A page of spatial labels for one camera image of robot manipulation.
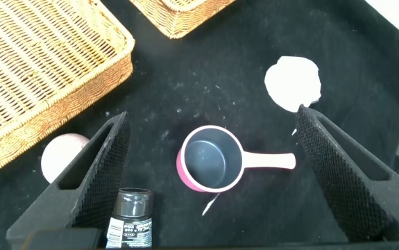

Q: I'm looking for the black tablecloth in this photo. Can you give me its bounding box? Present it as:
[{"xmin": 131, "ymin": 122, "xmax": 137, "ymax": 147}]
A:
[{"xmin": 0, "ymin": 0, "xmax": 399, "ymax": 250}]

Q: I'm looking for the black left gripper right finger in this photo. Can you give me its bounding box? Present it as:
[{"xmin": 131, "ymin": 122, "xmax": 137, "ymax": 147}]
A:
[{"xmin": 295, "ymin": 103, "xmax": 399, "ymax": 244}]

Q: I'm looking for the pale purple egg-shaped ball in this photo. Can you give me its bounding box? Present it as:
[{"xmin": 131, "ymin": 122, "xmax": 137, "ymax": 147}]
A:
[{"xmin": 40, "ymin": 133, "xmax": 91, "ymax": 184}]

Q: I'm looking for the long white paper sliver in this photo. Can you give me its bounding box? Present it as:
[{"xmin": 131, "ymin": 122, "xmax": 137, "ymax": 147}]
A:
[{"xmin": 201, "ymin": 192, "xmax": 221, "ymax": 217}]

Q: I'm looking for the black tube with printed label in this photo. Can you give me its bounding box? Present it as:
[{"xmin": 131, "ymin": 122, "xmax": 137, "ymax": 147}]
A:
[{"xmin": 105, "ymin": 187, "xmax": 154, "ymax": 249}]

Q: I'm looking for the pink saucepan with dark inside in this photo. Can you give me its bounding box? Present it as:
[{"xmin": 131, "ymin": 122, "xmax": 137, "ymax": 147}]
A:
[{"xmin": 176, "ymin": 124, "xmax": 297, "ymax": 194}]

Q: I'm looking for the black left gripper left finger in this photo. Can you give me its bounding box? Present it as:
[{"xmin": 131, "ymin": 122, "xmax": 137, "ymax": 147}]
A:
[{"xmin": 6, "ymin": 110, "xmax": 131, "ymax": 249}]

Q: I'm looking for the large wicker basket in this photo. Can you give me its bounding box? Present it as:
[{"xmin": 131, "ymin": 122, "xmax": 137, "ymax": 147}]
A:
[{"xmin": 0, "ymin": 0, "xmax": 136, "ymax": 185}]

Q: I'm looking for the wicker basket with brown handles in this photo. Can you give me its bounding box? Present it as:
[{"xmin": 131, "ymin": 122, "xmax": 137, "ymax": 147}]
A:
[{"xmin": 128, "ymin": 0, "xmax": 237, "ymax": 40}]

